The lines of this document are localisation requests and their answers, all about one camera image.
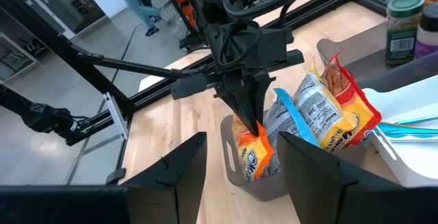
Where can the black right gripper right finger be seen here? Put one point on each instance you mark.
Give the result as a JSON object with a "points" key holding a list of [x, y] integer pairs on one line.
{"points": [[335, 193]]}

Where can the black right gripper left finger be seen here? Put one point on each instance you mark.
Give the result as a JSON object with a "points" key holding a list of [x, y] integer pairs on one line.
{"points": [[171, 189]]}

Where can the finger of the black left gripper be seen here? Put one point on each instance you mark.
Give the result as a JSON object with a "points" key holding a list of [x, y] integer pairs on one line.
{"points": [[265, 87], [244, 100]]}

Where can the orange Maruchan ramen packet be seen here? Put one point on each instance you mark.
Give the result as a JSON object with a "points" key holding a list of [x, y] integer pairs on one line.
{"points": [[253, 155]]}

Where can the yellow Maruchan ramen packet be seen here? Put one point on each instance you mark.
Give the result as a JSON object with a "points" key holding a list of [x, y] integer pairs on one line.
{"points": [[318, 111]]}

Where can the red Maruchan ramen packet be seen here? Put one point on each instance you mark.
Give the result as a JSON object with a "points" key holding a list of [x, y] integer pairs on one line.
{"points": [[359, 107]]}

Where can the green spice jar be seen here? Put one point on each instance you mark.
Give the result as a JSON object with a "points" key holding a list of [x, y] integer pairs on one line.
{"points": [[402, 28]]}

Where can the purple-labelled spice jar black lid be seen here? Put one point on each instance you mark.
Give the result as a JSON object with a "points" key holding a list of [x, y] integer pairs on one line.
{"points": [[429, 35]]}

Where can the white plastic bin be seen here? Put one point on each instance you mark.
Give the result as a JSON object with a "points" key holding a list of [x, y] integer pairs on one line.
{"points": [[410, 159]]}

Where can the person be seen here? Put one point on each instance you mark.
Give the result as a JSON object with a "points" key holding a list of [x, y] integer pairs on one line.
{"points": [[137, 1]]}

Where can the black aluminium table frame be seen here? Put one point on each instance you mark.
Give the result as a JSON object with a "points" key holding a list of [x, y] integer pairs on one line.
{"points": [[150, 69]]}

